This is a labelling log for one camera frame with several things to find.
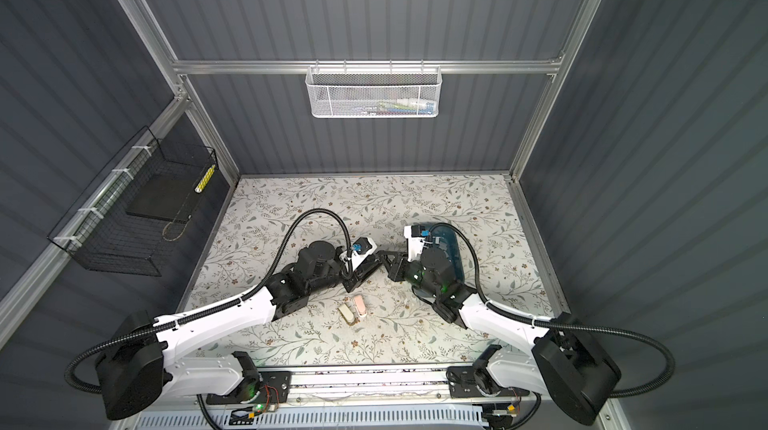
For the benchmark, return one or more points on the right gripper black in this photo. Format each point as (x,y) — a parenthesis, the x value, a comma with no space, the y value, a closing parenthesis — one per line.
(406,264)

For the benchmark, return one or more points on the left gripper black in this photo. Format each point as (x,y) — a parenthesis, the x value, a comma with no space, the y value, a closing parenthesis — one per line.
(336,253)

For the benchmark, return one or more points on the black stapler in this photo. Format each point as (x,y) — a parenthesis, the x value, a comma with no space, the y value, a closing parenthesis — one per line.
(366,269)

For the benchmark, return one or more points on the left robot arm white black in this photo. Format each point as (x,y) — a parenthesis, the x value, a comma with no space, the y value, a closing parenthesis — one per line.
(175,337)

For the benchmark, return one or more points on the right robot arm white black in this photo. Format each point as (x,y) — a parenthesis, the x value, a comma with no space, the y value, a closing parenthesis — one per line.
(569,366)

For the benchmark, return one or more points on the teal plastic tray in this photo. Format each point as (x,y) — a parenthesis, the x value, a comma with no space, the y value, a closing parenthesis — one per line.
(447,241)

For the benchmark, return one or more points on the floral patterned table mat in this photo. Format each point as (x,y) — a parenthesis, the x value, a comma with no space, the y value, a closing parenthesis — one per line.
(268,221)

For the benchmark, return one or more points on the yellow marker pen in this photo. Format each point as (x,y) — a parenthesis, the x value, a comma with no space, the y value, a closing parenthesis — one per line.
(205,179)

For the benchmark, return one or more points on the black foam pad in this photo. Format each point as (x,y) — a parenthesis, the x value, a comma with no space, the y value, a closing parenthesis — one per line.
(165,198)

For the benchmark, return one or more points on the pens in white basket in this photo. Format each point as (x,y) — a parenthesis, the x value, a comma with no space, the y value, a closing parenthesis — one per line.
(402,107)

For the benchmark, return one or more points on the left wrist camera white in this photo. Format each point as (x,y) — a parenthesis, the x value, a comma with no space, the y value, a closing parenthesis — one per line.
(362,248)

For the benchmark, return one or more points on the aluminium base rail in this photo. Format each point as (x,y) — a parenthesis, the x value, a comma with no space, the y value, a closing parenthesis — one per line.
(384,385)

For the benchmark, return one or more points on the white wire mesh basket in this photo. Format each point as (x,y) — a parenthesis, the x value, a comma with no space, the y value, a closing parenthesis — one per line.
(336,93)

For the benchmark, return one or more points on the black wire basket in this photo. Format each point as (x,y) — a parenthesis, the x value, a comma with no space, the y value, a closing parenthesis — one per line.
(133,221)

